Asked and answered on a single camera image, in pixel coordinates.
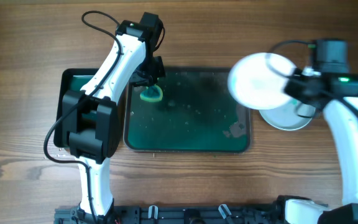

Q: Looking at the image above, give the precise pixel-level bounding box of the small black water tray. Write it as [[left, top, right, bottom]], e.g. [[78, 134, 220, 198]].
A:
[[53, 68, 127, 149]]

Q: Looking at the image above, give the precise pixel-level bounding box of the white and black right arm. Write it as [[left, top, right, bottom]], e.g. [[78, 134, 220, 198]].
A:
[[284, 73, 358, 223]]

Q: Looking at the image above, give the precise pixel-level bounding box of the green and yellow sponge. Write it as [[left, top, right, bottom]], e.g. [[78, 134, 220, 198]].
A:
[[140, 85, 163, 103]]

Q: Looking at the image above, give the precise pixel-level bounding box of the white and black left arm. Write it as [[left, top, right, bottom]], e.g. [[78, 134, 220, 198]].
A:
[[57, 14, 165, 223]]

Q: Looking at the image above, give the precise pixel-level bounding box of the large dark serving tray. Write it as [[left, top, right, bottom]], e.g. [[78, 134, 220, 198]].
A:
[[123, 67, 252, 153]]

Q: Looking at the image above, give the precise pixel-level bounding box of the white plate with green stain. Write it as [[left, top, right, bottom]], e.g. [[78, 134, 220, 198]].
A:
[[259, 99, 316, 131]]

